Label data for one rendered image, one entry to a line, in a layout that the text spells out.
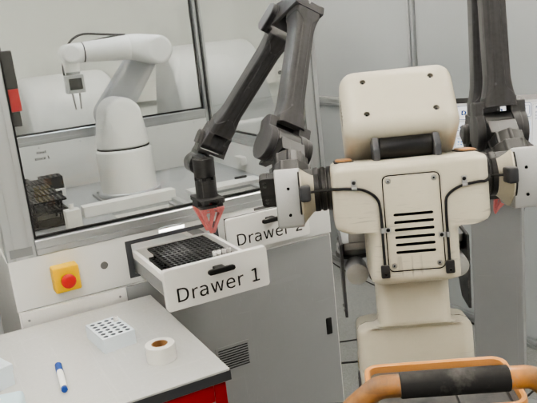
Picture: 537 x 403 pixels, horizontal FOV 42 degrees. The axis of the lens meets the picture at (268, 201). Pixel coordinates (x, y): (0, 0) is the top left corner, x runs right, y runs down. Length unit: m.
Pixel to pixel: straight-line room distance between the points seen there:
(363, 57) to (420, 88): 2.59
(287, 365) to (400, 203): 1.27
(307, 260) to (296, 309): 0.17
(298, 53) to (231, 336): 1.06
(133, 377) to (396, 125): 0.82
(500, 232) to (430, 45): 1.33
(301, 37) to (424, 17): 1.94
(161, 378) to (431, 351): 0.60
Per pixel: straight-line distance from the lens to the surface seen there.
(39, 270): 2.04
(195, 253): 1.97
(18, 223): 2.01
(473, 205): 1.28
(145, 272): 2.00
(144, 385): 1.61
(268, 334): 2.35
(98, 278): 2.09
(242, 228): 2.18
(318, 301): 2.41
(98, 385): 1.65
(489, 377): 1.03
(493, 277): 2.43
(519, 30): 3.06
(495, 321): 2.50
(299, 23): 1.60
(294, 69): 1.53
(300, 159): 1.38
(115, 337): 1.79
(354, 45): 3.97
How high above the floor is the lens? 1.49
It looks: 14 degrees down
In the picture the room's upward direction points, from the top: 6 degrees counter-clockwise
